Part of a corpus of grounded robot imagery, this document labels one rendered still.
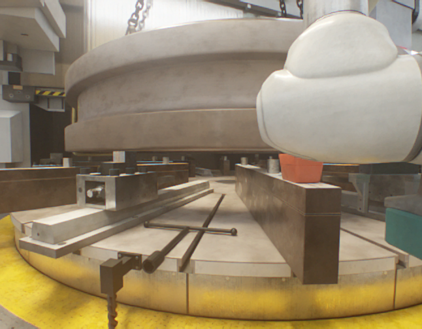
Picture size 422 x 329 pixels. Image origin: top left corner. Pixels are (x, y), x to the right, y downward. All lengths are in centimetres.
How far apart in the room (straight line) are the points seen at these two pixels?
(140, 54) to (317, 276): 178
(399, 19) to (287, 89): 618
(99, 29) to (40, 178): 317
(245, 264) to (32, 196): 202
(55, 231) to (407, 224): 135
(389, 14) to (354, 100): 595
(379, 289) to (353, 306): 16
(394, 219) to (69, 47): 482
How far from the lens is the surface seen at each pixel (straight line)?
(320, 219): 94
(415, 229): 43
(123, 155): 170
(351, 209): 222
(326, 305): 138
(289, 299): 129
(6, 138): 444
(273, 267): 116
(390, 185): 201
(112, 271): 113
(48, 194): 257
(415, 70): 38
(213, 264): 114
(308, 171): 102
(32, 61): 389
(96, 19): 505
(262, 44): 174
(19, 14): 322
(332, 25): 40
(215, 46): 172
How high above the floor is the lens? 81
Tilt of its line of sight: 2 degrees down
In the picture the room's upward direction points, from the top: straight up
